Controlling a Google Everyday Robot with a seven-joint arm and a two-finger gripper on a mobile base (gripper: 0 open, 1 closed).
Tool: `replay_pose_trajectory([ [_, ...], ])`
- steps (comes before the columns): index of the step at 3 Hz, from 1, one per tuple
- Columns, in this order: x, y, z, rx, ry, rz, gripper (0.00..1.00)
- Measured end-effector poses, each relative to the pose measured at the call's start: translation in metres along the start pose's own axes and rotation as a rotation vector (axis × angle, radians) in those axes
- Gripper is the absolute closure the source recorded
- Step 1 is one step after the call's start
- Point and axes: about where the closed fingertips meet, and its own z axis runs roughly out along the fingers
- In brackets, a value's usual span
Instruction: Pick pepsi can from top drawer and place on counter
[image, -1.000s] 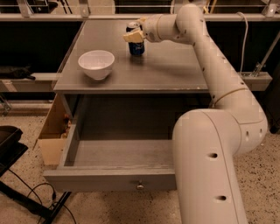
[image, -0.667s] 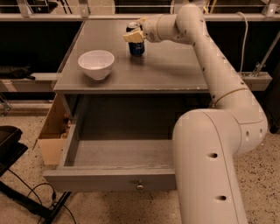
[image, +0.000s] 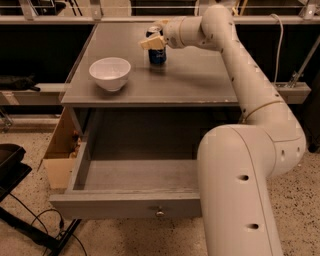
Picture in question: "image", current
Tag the blue pepsi can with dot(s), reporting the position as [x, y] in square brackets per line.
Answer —
[157, 57]

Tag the black cloth on shelf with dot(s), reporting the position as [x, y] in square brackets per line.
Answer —
[18, 83]

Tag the grey metal shelf rack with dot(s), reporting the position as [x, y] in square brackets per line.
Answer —
[52, 94]

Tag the brown cardboard box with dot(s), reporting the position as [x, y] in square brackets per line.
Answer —
[61, 153]

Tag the round metal drawer knob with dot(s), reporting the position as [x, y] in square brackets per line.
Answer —
[159, 212]

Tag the grey wooden cabinet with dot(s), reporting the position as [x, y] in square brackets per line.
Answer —
[181, 97]

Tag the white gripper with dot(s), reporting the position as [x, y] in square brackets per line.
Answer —
[172, 33]

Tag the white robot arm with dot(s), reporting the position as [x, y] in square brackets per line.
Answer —
[234, 161]

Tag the black chair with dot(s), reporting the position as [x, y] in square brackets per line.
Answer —
[12, 172]

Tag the white ceramic bowl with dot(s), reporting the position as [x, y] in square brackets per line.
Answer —
[111, 73]

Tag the grey open top drawer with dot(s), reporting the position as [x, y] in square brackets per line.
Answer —
[132, 180]

